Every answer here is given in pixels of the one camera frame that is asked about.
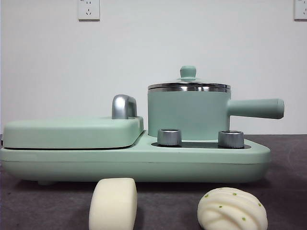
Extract glass pot lid green knob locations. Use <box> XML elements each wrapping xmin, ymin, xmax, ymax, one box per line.
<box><xmin>147</xmin><ymin>65</ymin><xmax>231</xmax><ymax>90</ymax></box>

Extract mint green breakfast machine base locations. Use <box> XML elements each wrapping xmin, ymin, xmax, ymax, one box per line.
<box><xmin>0</xmin><ymin>129</ymin><xmax>272</xmax><ymax>186</ymax></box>

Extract mint green grill lid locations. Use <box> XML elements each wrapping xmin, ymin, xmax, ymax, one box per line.
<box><xmin>2</xmin><ymin>115</ymin><xmax>144</xmax><ymax>150</ymax></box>

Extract black glossy control panel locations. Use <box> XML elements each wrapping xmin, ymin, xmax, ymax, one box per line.
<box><xmin>152</xmin><ymin>141</ymin><xmax>251</xmax><ymax>149</ymax></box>

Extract mint green steamer pot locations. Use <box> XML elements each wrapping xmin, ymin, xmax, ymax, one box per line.
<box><xmin>146</xmin><ymin>85</ymin><xmax>285</xmax><ymax>141</ymax></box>

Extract smooth white steamed bun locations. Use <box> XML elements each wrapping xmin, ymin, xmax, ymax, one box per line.
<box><xmin>88</xmin><ymin>177</ymin><xmax>138</xmax><ymax>230</ymax></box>

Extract silver control knob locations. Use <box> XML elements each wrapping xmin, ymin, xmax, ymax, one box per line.
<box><xmin>217</xmin><ymin>130</ymin><xmax>245</xmax><ymax>148</ymax></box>
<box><xmin>157</xmin><ymin>128</ymin><xmax>182</xmax><ymax>146</ymax></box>

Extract silver grill lid handle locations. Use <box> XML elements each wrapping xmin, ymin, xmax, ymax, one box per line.
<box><xmin>111</xmin><ymin>94</ymin><xmax>138</xmax><ymax>120</ymax></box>

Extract white wall socket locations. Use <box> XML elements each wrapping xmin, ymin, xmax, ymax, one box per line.
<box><xmin>78</xmin><ymin>0</ymin><xmax>101</xmax><ymax>22</ymax></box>
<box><xmin>294</xmin><ymin>0</ymin><xmax>307</xmax><ymax>21</ymax></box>

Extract pleated white bun green specks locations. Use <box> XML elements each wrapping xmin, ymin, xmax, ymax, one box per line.
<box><xmin>197</xmin><ymin>187</ymin><xmax>268</xmax><ymax>230</ymax></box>

